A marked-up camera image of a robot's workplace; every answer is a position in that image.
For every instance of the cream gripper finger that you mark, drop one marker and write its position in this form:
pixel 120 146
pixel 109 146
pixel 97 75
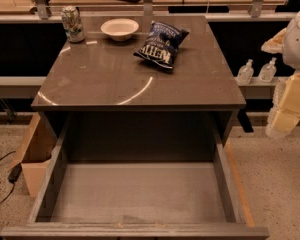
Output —
pixel 285 114
pixel 275 44

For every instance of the blue chip bag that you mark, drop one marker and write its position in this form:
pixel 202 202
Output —
pixel 162 44

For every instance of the open grey top drawer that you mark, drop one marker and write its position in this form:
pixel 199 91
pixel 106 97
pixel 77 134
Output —
pixel 139 176

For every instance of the clear sanitizer bottle right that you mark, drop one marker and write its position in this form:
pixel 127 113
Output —
pixel 268 71

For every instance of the white paper bowl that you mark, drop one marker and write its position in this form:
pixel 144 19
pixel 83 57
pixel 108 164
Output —
pixel 120 29

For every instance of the grey drawer cabinet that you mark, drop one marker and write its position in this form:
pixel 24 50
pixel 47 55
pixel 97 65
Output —
pixel 125 108

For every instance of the green white soda can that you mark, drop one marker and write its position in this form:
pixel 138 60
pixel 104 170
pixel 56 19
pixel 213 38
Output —
pixel 72 24

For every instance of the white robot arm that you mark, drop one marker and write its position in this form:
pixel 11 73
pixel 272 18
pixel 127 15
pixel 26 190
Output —
pixel 291 44

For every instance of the cardboard box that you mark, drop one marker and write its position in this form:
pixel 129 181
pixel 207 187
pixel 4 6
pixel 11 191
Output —
pixel 34 153

